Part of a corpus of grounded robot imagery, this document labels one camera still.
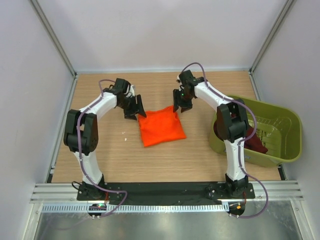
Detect aluminium corner post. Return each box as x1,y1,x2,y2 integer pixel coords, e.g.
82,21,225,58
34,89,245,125
29,0,77,78
249,0,296,76

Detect left aluminium corner post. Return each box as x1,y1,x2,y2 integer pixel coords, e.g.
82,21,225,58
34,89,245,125
29,0,77,78

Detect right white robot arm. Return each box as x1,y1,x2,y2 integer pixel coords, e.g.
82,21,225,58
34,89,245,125
173,70,250,198

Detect right aluminium corner post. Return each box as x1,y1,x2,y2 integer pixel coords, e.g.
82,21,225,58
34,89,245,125
249,0,296,76

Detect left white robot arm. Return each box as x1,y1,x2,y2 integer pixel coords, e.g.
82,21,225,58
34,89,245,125
63,78,147,193

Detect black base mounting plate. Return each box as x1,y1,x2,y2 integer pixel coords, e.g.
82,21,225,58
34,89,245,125
74,182,255,206

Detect maroon t shirt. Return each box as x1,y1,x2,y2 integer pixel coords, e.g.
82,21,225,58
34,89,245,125
209,114,268,154

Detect slotted cable duct rail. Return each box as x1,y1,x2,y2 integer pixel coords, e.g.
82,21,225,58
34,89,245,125
41,202,229,214

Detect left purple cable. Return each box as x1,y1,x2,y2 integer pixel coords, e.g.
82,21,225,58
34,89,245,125
76,79,128,218

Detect aluminium frame rail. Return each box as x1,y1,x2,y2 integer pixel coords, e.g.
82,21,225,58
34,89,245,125
30,180,303,206

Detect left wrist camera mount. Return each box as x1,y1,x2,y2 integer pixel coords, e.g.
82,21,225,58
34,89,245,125
126,85,136,98

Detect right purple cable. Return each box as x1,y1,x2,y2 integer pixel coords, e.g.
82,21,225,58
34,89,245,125
181,62,270,220

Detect olive green plastic basket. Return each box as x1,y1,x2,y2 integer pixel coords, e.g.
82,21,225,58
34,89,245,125
208,94,303,168

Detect purple cable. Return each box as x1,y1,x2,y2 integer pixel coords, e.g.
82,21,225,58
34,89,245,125
76,79,128,218
181,62,270,220

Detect orange t shirt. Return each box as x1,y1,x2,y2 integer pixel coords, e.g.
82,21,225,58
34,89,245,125
138,105,187,147

